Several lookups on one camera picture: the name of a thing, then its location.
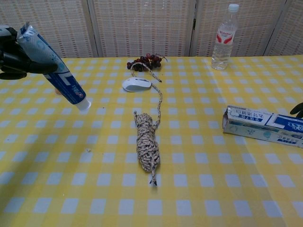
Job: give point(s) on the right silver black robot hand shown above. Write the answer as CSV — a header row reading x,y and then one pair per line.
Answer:
x,y
298,110

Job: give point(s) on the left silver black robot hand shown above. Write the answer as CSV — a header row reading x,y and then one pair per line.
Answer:
x,y
14,61

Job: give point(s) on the blue white toothpaste box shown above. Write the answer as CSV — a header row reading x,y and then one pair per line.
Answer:
x,y
255,124

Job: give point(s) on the blue white toothpaste tube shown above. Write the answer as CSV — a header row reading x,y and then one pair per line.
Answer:
x,y
59,78

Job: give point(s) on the orange jelly cup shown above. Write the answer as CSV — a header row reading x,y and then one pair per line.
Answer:
x,y
56,91

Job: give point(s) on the woven folding screen panel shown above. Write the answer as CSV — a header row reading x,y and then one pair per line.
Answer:
x,y
66,26
206,26
291,30
142,26

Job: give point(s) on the clear plastic water bottle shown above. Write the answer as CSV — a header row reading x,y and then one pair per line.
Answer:
x,y
223,42

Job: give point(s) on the yellow white checkered tablecloth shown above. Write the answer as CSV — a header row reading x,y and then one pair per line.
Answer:
x,y
213,165

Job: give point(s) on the small white crumb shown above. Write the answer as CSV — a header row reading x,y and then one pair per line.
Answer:
x,y
88,150

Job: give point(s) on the white computer mouse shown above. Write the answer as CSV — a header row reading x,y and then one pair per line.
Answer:
x,y
136,84

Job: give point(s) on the dark red grape bunch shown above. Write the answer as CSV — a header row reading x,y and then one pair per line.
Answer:
x,y
144,64

